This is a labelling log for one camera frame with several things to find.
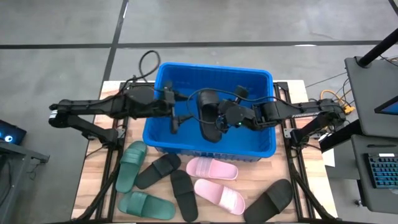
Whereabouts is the blue plastic bin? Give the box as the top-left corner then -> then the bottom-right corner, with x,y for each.
142,62 -> 277,162

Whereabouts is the black floor cable bundle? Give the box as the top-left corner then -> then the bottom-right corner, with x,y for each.
306,71 -> 357,103

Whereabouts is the small black slide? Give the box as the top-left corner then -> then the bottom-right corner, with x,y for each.
134,152 -> 182,190
170,169 -> 200,223

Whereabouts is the yellow cable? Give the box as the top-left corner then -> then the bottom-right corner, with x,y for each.
320,89 -> 356,116

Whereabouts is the black table frame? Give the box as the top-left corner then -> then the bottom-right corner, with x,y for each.
344,55 -> 398,138

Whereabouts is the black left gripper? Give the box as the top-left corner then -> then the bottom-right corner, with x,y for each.
155,81 -> 194,135

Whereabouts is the grey cart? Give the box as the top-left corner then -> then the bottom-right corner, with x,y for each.
0,139 -> 50,224

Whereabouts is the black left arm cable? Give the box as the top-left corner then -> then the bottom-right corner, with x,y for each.
119,49 -> 162,94

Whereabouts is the computer case with blue light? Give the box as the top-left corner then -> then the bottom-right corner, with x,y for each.
0,119 -> 28,146

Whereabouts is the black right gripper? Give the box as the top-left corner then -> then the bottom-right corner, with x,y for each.
216,100 -> 261,134

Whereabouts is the green slide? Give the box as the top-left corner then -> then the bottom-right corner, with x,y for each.
115,140 -> 149,194
118,191 -> 177,221

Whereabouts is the grey desk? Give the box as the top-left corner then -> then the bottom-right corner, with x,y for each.
351,135 -> 398,215

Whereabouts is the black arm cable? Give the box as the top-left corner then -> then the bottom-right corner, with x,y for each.
186,88 -> 299,125
119,49 -> 162,94

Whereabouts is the black desk beam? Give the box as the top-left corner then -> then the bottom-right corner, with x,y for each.
319,119 -> 363,153

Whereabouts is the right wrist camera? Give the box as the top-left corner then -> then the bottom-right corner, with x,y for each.
233,85 -> 249,100

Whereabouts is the large black slide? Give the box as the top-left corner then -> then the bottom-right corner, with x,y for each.
243,179 -> 295,223
197,89 -> 224,144

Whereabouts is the black backlit keyboard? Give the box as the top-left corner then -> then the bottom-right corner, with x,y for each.
366,152 -> 398,189

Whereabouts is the monitor with blue screen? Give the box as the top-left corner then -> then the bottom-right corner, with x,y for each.
374,96 -> 398,116

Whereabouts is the white paper sheet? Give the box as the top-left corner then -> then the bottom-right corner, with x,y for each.
322,149 -> 336,168

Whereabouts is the black pole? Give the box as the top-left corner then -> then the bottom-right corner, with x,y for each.
357,27 -> 398,68

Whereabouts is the pink slide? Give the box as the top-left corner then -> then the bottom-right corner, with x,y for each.
193,177 -> 246,216
185,156 -> 239,181

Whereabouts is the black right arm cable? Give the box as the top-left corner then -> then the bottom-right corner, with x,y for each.
186,88 -> 299,125

